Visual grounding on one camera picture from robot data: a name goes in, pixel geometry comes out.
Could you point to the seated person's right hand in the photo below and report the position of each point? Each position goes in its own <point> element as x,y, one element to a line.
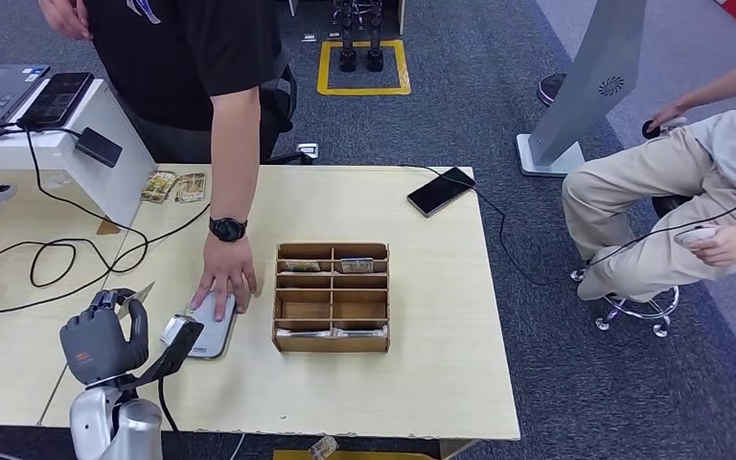
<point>669,115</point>

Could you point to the seated person's left hand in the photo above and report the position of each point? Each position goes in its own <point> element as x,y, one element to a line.
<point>726,246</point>

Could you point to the standing person's right hand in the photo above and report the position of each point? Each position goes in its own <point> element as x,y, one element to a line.
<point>66,16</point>

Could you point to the standing person's left hand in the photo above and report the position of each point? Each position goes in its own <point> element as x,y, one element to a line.
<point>228,266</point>

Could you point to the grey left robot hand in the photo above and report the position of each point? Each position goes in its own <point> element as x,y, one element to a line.
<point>92,346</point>

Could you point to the white handheld controller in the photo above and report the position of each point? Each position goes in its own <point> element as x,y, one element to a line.
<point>692,236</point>

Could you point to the ID card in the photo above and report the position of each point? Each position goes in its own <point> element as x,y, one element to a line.
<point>139,295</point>

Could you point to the wooden card organizer box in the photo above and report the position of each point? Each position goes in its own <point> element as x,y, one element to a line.
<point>330,344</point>

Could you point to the standing person's left forearm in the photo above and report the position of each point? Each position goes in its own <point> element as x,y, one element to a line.
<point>234,165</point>

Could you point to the seated person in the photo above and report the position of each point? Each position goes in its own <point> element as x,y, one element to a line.
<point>647,190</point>

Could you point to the standing person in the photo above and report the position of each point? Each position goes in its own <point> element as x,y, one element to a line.
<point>171,57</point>

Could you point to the black round knob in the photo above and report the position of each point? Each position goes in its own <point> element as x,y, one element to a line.
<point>648,132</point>

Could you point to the black wristwatch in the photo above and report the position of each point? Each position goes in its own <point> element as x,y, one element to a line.
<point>228,229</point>

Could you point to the chrome stool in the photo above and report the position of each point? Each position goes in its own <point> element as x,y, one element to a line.
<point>663,204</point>

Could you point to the black smartphone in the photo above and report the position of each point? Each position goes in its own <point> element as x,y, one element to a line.
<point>57,98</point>
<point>441,192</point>

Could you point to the grey kiosk stand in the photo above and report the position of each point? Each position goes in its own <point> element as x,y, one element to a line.
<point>590,82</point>

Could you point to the brown cardboard wedge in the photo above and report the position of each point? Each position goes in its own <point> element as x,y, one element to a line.
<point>108,228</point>

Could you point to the round floor base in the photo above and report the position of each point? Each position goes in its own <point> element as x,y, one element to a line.
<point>549,89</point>

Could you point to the black power adapter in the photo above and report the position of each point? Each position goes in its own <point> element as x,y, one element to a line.
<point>98,147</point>

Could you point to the small white floor marker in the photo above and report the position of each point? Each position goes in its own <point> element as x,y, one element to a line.
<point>309,37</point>
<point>308,151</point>

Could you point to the white desk riser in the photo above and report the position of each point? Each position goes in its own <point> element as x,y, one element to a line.
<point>88,165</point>

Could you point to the grey computer mouse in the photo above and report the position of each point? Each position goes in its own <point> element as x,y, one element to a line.
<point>1,193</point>

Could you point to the black office chair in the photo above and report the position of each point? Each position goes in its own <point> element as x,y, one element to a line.
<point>288,95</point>

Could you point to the yellow board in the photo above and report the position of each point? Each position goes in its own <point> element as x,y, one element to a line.
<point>368,456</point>

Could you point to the standing humanoid robot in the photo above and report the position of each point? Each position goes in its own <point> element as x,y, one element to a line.
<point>347,60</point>

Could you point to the wrist camera with black bracket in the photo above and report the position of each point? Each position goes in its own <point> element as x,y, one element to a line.
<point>174,330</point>

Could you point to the white frame post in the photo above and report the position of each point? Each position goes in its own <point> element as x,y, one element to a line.
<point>401,16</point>

